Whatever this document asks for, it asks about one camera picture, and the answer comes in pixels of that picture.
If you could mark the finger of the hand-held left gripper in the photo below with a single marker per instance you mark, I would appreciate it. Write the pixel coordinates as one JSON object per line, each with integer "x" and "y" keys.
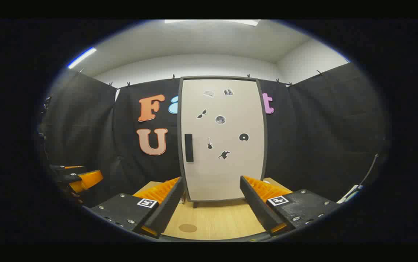
{"x": 87, "y": 180}
{"x": 63, "y": 169}

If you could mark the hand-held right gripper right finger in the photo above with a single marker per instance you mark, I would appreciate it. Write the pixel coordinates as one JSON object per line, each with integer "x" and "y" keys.
{"x": 258, "y": 207}

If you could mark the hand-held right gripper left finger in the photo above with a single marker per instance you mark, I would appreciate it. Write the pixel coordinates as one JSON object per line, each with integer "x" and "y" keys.
{"x": 165, "y": 209}

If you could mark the round brown coaster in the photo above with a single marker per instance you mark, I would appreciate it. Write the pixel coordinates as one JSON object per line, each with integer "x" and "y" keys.
{"x": 187, "y": 228}

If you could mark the white cabinet door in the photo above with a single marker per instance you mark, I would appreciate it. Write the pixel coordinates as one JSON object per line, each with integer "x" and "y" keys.
{"x": 227, "y": 171}

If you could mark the grey cabinet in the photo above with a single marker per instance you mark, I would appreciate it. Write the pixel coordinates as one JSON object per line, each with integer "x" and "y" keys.
{"x": 179, "y": 120}

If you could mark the black backdrop cloth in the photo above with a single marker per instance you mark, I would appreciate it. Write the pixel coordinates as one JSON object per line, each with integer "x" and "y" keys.
{"x": 303, "y": 145}

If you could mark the white sheet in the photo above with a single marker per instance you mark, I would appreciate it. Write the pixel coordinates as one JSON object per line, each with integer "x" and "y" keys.
{"x": 350, "y": 193}

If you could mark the row of black cloth clips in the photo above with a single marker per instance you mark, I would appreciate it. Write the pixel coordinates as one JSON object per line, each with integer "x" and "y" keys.
{"x": 128, "y": 84}

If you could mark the ceiling light strip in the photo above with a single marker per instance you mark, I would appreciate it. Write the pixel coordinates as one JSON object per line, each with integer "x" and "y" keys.
{"x": 81, "y": 57}

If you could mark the ceiling light panel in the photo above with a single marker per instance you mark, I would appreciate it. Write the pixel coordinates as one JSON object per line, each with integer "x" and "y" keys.
{"x": 212, "y": 22}

